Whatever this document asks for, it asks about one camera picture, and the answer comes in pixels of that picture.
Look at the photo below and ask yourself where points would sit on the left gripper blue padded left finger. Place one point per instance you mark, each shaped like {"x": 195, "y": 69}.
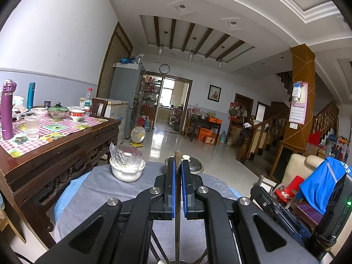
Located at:
{"x": 163, "y": 194}

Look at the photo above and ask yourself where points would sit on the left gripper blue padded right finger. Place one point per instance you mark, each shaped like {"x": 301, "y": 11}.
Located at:
{"x": 193, "y": 192}

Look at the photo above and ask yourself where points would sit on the dark chopstick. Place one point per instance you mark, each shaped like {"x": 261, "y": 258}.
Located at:
{"x": 177, "y": 204}

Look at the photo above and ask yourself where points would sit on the grey table cloth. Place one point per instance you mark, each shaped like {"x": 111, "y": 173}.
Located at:
{"x": 85, "y": 195}

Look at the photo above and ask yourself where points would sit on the metal pot with lid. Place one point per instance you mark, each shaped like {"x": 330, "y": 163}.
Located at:
{"x": 195, "y": 165}

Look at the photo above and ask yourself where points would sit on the blue jacket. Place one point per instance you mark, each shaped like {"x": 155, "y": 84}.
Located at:
{"x": 318, "y": 187}

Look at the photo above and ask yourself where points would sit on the white bowl with plastic wrap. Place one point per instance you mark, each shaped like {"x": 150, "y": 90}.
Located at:
{"x": 126, "y": 162}

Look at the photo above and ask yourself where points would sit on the black utensil holder cup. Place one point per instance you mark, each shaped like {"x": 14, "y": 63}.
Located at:
{"x": 181, "y": 261}

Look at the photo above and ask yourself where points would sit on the small electric fan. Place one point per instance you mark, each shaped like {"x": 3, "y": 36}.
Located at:
{"x": 137, "y": 136}

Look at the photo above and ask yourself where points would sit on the dark dining table background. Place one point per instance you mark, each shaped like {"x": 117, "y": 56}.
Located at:
{"x": 204, "y": 127}

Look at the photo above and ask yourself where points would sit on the wooden stair railing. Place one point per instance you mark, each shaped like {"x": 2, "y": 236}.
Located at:
{"x": 270, "y": 132}

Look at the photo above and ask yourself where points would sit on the white chest freezer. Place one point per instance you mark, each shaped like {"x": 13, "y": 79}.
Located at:
{"x": 117, "y": 109}

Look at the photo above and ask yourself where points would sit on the red white bowl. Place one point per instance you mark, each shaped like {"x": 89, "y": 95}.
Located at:
{"x": 76, "y": 115}

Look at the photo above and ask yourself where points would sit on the clear water bottle red cap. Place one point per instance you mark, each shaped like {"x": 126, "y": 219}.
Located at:
{"x": 88, "y": 102}

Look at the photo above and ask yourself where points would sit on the grey refrigerator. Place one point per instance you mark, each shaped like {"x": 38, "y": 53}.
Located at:
{"x": 126, "y": 86}

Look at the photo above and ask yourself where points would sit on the carved wooden sideboard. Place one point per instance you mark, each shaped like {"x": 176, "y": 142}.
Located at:
{"x": 32, "y": 183}

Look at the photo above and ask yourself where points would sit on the checkered table mat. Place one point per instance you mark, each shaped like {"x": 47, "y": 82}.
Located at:
{"x": 49, "y": 131}

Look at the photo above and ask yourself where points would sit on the glass lidded bowl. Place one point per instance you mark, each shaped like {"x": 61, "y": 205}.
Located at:
{"x": 58, "y": 111}

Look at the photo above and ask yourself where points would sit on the clear plastic cup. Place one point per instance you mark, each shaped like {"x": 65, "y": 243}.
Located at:
{"x": 32, "y": 127}

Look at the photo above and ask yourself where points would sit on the teal thermos bottle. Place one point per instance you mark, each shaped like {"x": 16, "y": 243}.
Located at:
{"x": 30, "y": 97}

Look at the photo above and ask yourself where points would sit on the purple thermos bottle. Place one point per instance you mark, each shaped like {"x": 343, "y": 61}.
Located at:
{"x": 8, "y": 89}

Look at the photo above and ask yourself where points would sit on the framed wall picture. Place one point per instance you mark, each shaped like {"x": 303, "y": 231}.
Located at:
{"x": 214, "y": 93}

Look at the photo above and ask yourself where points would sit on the wall calendar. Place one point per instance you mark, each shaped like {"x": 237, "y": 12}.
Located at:
{"x": 299, "y": 103}

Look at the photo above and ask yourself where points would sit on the round wall clock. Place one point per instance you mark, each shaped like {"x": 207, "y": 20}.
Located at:
{"x": 164, "y": 69}

